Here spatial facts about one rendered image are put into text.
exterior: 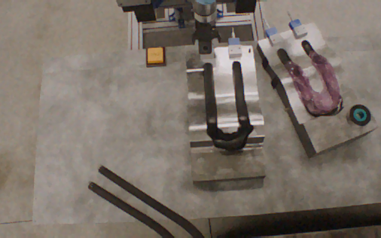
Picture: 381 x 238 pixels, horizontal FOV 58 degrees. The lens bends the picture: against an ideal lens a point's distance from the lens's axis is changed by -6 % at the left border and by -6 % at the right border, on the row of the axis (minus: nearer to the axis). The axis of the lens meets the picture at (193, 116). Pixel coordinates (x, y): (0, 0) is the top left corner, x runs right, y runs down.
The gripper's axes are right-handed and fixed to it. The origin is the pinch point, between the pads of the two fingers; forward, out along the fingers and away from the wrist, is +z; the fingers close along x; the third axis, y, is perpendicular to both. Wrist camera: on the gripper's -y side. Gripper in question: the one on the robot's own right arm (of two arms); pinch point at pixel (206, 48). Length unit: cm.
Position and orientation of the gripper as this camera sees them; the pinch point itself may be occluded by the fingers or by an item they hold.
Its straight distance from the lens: 137.7
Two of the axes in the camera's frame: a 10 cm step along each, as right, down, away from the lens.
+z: 0.5, 3.0, 9.5
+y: -0.6, -9.5, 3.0
